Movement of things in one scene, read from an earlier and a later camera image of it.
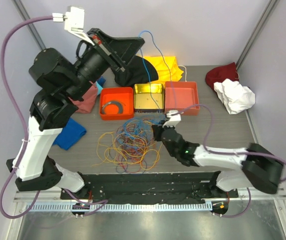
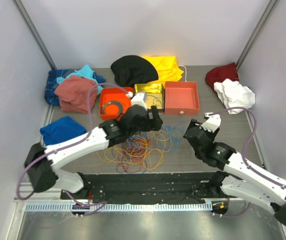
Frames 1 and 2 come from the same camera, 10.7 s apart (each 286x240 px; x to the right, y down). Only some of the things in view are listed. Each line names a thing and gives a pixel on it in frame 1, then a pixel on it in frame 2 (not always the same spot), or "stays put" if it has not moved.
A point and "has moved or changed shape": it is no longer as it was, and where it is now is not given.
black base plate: x=150 y=187 stays put
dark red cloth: x=221 y=73 stays put
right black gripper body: x=158 y=136 -> x=212 y=135
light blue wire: x=147 y=72 has moved or changed shape
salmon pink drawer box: x=182 y=96 stays put
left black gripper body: x=96 y=60 -> x=146 y=126
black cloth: x=139 y=70 stays put
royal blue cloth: x=72 y=132 stays put
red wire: x=131 y=151 stays put
